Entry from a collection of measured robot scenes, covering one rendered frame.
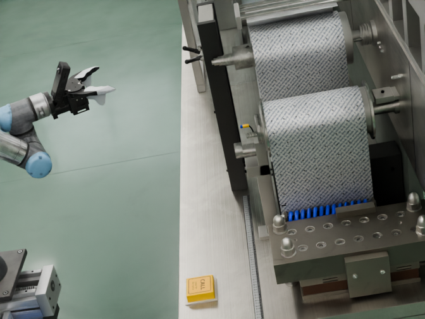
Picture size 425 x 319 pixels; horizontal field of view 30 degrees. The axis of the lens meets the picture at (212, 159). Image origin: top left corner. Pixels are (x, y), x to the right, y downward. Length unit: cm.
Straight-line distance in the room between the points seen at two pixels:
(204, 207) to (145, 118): 257
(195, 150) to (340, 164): 77
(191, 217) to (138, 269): 137
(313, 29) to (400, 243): 60
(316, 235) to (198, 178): 64
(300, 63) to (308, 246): 49
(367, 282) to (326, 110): 42
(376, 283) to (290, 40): 65
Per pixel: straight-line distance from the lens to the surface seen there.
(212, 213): 231
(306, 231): 196
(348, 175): 199
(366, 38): 215
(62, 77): 240
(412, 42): 178
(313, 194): 201
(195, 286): 203
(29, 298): 245
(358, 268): 189
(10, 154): 230
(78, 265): 380
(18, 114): 240
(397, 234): 193
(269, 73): 209
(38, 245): 403
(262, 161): 202
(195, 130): 274
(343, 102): 192
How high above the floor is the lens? 222
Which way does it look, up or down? 31 degrees down
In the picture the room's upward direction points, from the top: 12 degrees counter-clockwise
